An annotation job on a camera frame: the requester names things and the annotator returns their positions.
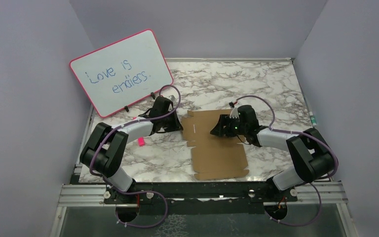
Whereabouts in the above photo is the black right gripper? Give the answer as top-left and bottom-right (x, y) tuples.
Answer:
(210, 114), (247, 138)

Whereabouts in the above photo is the brown cardboard box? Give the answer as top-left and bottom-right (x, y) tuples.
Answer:
(181, 109), (249, 181)

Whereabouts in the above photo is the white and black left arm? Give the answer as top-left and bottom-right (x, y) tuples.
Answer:
(79, 96), (183, 203)

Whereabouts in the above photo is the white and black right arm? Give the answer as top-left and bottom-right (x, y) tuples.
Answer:
(210, 105), (338, 201)

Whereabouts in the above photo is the pink marker pen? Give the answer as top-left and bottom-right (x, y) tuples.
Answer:
(138, 137), (146, 147)

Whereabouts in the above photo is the pink framed whiteboard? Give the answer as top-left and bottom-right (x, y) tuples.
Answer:
(69, 29), (174, 118)

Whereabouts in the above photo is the green capped marker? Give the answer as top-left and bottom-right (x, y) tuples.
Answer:
(309, 111), (317, 126)

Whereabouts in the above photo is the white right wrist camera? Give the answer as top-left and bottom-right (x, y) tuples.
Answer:
(229, 108), (239, 119)

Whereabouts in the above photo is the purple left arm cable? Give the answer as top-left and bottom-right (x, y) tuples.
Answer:
(88, 85), (182, 229)

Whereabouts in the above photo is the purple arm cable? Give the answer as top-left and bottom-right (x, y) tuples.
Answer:
(88, 85), (182, 229)
(229, 95), (340, 228)

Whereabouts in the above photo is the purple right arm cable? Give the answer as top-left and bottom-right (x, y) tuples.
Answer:
(229, 95), (340, 228)

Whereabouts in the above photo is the aluminium frame rail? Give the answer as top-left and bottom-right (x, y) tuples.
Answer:
(58, 182), (348, 207)

